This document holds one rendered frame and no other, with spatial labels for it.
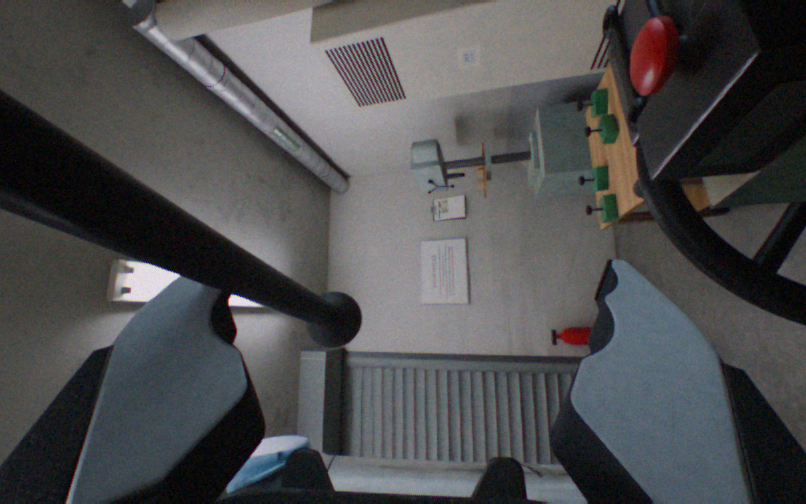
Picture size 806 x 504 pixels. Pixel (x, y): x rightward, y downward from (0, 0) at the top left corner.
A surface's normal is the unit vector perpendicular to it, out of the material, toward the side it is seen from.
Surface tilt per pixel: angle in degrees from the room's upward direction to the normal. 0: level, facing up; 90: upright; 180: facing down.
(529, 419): 86
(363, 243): 90
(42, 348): 180
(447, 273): 90
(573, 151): 90
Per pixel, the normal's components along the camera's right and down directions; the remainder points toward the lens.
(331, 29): -0.25, -0.18
